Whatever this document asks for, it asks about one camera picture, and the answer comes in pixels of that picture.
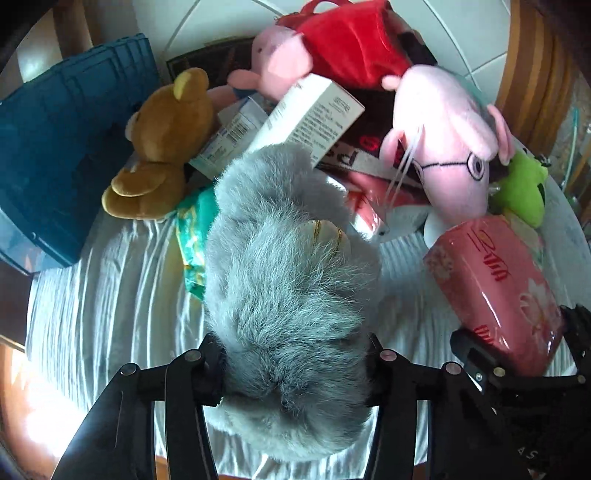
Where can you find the brown teddy bear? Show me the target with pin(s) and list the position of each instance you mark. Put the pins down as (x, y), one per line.
(157, 134)

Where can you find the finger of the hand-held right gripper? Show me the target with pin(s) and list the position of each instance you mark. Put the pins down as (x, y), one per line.
(468, 353)
(577, 332)

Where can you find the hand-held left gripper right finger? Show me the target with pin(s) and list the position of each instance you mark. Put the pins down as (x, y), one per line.
(395, 383)

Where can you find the white bed sheet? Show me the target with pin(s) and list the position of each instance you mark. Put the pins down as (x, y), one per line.
(115, 300)

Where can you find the pink pig plush with glasses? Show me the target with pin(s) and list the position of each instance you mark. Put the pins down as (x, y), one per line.
(438, 124)

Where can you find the pink pig plush red dress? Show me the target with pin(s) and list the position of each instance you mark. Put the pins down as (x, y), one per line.
(277, 60)

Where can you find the blue plastic container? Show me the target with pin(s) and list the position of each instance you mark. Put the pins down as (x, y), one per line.
(60, 138)

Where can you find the pink tissue pack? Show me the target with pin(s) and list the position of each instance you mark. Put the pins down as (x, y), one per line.
(494, 286)

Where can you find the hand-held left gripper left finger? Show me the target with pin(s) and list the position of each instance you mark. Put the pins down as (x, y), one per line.
(194, 378)

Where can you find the red plastic packet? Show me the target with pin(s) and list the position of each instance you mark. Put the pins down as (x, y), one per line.
(369, 203)

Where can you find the grey furry plush toy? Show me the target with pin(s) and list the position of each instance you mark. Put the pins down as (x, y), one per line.
(286, 300)

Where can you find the green snack packet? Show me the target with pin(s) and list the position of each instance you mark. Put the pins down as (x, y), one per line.
(194, 240)

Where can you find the green frog plush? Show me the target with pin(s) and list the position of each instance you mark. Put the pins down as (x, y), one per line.
(519, 184)

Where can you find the blue white carton box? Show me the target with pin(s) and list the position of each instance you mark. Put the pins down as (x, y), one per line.
(231, 134)

